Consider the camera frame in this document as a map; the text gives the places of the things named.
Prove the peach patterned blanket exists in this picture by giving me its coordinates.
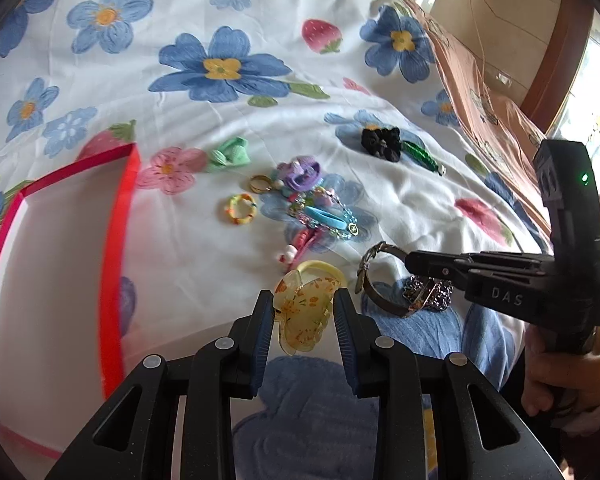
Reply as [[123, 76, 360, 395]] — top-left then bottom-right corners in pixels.
[[403, 0, 550, 235]]

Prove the floral white bed sheet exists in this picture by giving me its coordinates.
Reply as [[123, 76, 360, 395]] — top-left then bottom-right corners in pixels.
[[0, 0, 548, 367]]

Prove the wooden door frame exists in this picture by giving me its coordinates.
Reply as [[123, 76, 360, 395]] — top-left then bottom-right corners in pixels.
[[521, 0, 594, 133]]

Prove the blue beaded bracelet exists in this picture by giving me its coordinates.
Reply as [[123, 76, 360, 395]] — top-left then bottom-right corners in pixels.
[[287, 185, 361, 241]]

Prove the green hair tie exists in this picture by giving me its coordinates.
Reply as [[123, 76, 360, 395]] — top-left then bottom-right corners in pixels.
[[208, 135, 252, 172]]

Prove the gold ring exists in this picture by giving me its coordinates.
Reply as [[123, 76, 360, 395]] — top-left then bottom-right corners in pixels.
[[248, 173, 275, 195]]

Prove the blue hair tie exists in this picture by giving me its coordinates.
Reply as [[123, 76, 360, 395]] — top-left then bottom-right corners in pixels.
[[303, 205, 348, 233]]

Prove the green leaf hair clip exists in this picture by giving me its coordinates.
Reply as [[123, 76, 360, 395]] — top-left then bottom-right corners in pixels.
[[401, 140, 445, 176]]

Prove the black scrunchie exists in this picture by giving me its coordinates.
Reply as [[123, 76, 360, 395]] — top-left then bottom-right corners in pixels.
[[361, 128, 402, 162]]

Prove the purple hair bow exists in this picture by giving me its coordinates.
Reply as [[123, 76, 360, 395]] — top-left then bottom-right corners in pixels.
[[276, 155, 323, 192]]

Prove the right hand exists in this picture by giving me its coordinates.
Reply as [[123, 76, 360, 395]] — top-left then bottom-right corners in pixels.
[[521, 325, 600, 436]]

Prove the pink hair clip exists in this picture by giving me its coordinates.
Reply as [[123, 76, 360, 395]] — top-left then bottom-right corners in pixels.
[[277, 228, 323, 270]]

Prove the red white shallow box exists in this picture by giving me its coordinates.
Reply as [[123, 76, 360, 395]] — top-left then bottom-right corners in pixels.
[[0, 144, 140, 458]]

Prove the brown strap wristwatch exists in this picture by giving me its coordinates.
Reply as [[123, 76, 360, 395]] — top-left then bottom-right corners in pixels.
[[354, 240, 454, 319]]

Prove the yellow orange beaded ring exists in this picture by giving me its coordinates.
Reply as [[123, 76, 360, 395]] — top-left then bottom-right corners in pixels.
[[224, 192, 259, 226]]

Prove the yellow translucent hair claw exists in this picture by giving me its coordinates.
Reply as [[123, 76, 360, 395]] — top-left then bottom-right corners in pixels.
[[273, 260, 348, 356]]

